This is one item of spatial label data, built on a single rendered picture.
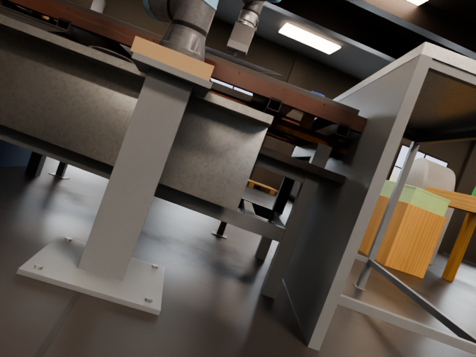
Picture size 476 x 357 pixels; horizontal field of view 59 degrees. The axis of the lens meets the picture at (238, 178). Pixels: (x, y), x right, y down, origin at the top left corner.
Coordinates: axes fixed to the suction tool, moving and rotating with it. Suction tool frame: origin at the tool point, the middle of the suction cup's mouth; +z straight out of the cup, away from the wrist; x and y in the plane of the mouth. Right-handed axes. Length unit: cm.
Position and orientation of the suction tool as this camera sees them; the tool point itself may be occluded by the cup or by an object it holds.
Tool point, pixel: (232, 61)
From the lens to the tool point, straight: 179.4
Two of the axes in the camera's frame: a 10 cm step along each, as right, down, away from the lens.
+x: 0.1, 0.5, -10.0
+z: -3.5, 9.4, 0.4
